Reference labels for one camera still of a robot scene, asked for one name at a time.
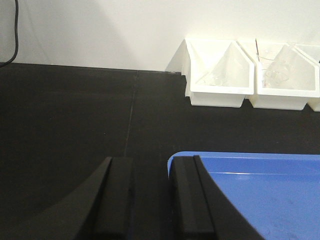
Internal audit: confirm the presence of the black hanging cable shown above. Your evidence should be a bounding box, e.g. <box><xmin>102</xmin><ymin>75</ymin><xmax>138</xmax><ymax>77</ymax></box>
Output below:
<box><xmin>0</xmin><ymin>0</ymin><xmax>20</xmax><ymax>67</ymax></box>

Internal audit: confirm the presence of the left white storage bin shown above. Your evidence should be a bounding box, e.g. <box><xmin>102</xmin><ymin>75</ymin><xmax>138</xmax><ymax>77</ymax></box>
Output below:
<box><xmin>181</xmin><ymin>38</ymin><xmax>255</xmax><ymax>108</ymax></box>

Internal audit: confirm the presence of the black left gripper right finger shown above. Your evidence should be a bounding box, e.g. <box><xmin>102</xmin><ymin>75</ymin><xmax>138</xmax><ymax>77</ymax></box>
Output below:
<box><xmin>171</xmin><ymin>155</ymin><xmax>263</xmax><ymax>240</ymax></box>

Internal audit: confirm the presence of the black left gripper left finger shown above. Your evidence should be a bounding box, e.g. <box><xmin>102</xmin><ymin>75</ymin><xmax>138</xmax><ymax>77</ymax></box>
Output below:
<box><xmin>14</xmin><ymin>157</ymin><xmax>133</xmax><ymax>240</ymax></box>

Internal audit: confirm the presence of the right white storage bin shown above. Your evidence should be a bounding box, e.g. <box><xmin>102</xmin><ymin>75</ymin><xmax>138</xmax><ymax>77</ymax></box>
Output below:
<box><xmin>296</xmin><ymin>44</ymin><xmax>320</xmax><ymax>112</ymax></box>

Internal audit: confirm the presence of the blue plastic tray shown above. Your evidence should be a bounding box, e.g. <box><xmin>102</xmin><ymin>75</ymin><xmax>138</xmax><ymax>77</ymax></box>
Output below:
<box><xmin>167</xmin><ymin>151</ymin><xmax>320</xmax><ymax>240</ymax></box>

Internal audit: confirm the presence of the white storage bin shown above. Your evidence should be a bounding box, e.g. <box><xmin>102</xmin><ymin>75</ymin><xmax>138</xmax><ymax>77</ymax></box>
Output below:
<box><xmin>237</xmin><ymin>40</ymin><xmax>315</xmax><ymax>111</ymax></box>
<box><xmin>296</xmin><ymin>44</ymin><xmax>320</xmax><ymax>112</ymax></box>
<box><xmin>181</xmin><ymin>38</ymin><xmax>255</xmax><ymax>108</ymax></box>

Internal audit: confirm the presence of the glass beaker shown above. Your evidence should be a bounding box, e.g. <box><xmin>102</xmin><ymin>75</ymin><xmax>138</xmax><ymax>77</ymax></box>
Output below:
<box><xmin>259</xmin><ymin>50</ymin><xmax>290</xmax><ymax>89</ymax></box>

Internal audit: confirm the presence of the middle white storage bin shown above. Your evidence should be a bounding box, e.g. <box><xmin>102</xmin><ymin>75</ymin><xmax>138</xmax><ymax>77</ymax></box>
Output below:
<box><xmin>237</xmin><ymin>40</ymin><xmax>315</xmax><ymax>111</ymax></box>

